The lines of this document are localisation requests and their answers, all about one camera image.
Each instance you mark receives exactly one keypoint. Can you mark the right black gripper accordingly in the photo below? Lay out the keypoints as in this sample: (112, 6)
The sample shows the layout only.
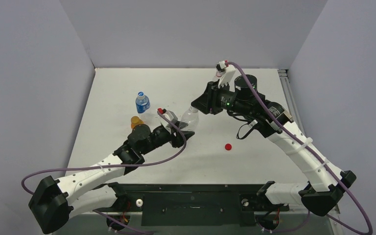
(211, 99)

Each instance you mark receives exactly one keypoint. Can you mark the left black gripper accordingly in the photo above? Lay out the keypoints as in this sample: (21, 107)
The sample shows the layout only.
(178, 138)

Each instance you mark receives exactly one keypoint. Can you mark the clear plastic bottle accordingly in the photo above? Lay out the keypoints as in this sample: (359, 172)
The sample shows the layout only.
(189, 120)

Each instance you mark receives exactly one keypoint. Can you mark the orange juice bottle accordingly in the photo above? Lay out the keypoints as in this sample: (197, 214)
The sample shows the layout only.
(135, 121)

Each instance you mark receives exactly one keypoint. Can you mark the blue label water bottle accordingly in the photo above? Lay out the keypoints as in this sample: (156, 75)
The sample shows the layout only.
(142, 104)

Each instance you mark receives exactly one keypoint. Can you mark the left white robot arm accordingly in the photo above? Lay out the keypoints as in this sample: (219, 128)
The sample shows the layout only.
(55, 201)

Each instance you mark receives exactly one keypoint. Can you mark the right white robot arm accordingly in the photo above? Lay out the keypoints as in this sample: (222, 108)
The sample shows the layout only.
(268, 123)

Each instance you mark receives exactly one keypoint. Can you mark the red label water bottle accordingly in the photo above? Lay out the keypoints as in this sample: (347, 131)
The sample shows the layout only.
(217, 76)

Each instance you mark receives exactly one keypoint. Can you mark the red bottle cap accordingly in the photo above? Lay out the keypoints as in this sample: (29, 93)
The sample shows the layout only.
(228, 146)

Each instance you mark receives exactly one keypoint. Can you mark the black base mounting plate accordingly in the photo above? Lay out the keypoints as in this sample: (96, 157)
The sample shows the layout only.
(178, 205)

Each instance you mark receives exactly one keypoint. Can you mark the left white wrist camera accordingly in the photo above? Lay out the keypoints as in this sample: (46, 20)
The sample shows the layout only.
(166, 117)

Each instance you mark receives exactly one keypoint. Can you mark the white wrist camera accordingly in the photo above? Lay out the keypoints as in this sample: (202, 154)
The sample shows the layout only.
(166, 117)
(226, 73)

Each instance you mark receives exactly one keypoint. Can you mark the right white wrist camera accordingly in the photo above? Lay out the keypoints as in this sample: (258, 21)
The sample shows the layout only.
(226, 73)

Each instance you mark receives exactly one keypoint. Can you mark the aluminium rail frame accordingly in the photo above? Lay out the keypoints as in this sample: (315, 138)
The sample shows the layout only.
(290, 94)

